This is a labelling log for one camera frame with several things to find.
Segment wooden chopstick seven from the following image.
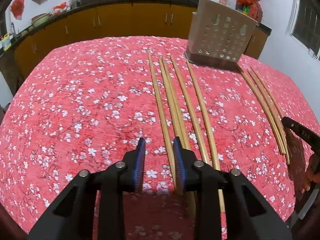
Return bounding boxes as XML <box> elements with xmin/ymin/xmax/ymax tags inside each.
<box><xmin>248</xmin><ymin>70</ymin><xmax>289</xmax><ymax>155</ymax></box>

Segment wooden chopstick six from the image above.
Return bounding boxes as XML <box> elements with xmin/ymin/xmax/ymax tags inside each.
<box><xmin>236</xmin><ymin>65</ymin><xmax>286</xmax><ymax>155</ymax></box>

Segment wooden chopstick five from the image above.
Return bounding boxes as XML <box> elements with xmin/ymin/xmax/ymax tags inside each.
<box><xmin>185</xmin><ymin>59</ymin><xmax>226</xmax><ymax>213</ymax></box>

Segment wooden chopstick four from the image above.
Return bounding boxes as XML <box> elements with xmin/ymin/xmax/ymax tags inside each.
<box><xmin>170</xmin><ymin>55</ymin><xmax>210</xmax><ymax>164</ymax></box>

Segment wooden chopstick eight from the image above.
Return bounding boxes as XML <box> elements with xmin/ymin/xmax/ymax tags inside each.
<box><xmin>250</xmin><ymin>67</ymin><xmax>291</xmax><ymax>165</ymax></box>

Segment wooden chopstick two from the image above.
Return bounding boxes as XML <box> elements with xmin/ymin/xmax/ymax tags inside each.
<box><xmin>159</xmin><ymin>56</ymin><xmax>185</xmax><ymax>146</ymax></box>

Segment wooden chopstick three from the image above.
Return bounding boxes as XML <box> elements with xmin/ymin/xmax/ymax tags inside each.
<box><xmin>162</xmin><ymin>57</ymin><xmax>191</xmax><ymax>150</ymax></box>

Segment wooden chopstick one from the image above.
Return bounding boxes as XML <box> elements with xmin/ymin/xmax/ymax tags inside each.
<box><xmin>148</xmin><ymin>51</ymin><xmax>176</xmax><ymax>188</ymax></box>

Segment wooden lower kitchen cabinets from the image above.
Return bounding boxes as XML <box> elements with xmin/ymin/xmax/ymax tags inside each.
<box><xmin>14</xmin><ymin>1</ymin><xmax>259</xmax><ymax>78</ymax></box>

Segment person's right hand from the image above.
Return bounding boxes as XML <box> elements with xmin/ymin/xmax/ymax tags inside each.
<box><xmin>301</xmin><ymin>154</ymin><xmax>320</xmax><ymax>193</ymax></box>

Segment red floral tablecloth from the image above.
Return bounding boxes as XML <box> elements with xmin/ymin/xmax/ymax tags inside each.
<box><xmin>1</xmin><ymin>36</ymin><xmax>312</xmax><ymax>239</ymax></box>

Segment beige perforated utensil holder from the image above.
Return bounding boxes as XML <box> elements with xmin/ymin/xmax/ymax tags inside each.
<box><xmin>185</xmin><ymin>0</ymin><xmax>257</xmax><ymax>72</ymax></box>

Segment red bags on counter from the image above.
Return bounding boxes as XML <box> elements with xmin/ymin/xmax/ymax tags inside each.
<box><xmin>235</xmin><ymin>0</ymin><xmax>263</xmax><ymax>24</ymax></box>

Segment pink bottle on counter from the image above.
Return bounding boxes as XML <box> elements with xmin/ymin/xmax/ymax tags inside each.
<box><xmin>219</xmin><ymin>0</ymin><xmax>228</xmax><ymax>6</ymax></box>

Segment yellow detergent bottle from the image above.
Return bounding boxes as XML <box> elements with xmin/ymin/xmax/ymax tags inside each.
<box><xmin>1</xmin><ymin>33</ymin><xmax>11</xmax><ymax>51</ymax></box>

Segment green bowl on counter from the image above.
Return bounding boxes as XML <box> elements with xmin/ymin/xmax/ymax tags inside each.
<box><xmin>31</xmin><ymin>13</ymin><xmax>51</xmax><ymax>28</ymax></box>

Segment red white bag on counter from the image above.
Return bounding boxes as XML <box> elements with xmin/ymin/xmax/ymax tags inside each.
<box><xmin>52</xmin><ymin>2</ymin><xmax>72</xmax><ymax>15</ymax></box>

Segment red plastic bag hanging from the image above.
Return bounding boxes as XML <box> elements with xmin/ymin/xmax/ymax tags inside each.
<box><xmin>10</xmin><ymin>0</ymin><xmax>24</xmax><ymax>20</ymax></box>

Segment window right wall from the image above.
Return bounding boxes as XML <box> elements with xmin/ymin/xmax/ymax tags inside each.
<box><xmin>291</xmin><ymin>0</ymin><xmax>319</xmax><ymax>61</ymax></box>

